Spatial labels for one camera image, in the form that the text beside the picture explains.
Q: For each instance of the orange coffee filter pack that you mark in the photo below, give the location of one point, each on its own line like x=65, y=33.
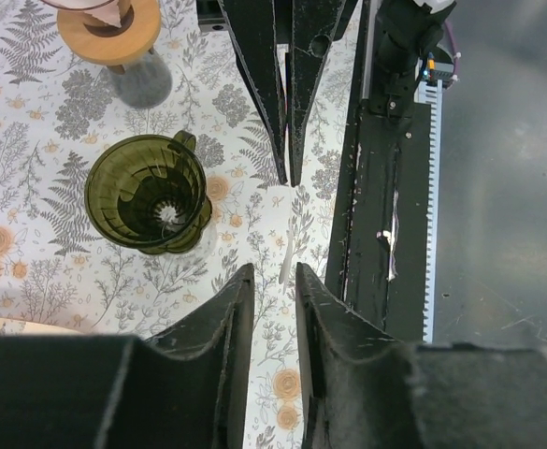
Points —
x=13, y=327

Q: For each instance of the green glass dripper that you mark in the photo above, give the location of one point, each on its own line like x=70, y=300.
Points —
x=149, y=193

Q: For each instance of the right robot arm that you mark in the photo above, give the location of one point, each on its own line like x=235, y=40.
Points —
x=281, y=48

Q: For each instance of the white slotted cable duct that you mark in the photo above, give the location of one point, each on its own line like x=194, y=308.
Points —
x=431, y=93

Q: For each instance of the floral patterned table mat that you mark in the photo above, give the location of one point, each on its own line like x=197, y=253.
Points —
x=61, y=122

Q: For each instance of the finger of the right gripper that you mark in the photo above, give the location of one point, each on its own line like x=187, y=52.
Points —
x=313, y=28
x=252, y=29

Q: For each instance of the grey glass carafe wooden collar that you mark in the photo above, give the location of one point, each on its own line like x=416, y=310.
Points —
x=138, y=73

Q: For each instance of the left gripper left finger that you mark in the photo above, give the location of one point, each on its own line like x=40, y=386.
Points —
x=185, y=387

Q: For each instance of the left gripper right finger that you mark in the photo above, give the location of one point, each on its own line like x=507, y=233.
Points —
x=362, y=388

